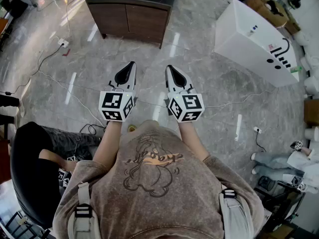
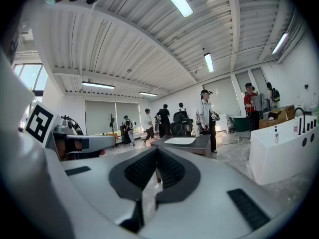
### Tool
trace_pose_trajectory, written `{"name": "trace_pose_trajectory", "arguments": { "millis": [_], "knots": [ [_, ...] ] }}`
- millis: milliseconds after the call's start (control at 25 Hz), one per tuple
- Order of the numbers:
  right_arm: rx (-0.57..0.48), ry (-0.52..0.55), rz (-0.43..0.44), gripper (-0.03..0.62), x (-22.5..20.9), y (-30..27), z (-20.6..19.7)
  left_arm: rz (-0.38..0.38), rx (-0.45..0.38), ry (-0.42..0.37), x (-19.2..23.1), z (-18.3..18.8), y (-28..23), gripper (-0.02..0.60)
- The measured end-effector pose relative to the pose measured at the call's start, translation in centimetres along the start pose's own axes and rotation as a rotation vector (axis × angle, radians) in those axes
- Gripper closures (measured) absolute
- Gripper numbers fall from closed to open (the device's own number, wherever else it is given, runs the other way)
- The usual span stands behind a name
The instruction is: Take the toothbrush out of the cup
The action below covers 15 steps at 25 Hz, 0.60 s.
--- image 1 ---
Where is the white bathtub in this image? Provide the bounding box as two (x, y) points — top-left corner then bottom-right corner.
(214, 0), (300, 88)

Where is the person's left forearm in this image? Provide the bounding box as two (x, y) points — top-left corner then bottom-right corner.
(92, 120), (123, 168)

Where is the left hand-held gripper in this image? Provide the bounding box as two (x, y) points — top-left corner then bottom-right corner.
(98, 61), (139, 122)

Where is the beige backpack strap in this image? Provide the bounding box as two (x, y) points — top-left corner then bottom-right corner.
(219, 187), (255, 239)
(67, 182), (100, 239)

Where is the black bathtub faucet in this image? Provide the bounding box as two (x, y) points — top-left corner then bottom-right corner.
(270, 37), (292, 69)

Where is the black power cable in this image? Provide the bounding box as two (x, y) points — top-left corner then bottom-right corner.
(0, 44), (63, 96)
(255, 132), (267, 152)

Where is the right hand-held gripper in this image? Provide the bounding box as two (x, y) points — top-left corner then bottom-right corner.
(164, 64), (206, 123)

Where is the white cylinder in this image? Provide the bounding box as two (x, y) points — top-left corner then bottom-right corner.
(304, 126), (319, 142)
(304, 75), (319, 96)

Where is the cardboard box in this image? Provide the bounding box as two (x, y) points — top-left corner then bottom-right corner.
(303, 99), (319, 127)
(245, 0), (290, 29)

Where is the dark wooden vanity cabinet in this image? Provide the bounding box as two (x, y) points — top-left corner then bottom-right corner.
(85, 0), (181, 50)

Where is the brown printed t-shirt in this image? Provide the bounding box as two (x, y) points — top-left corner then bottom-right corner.
(52, 119), (265, 239)

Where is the person's right forearm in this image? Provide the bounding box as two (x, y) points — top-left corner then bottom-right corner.
(178, 121), (210, 163)

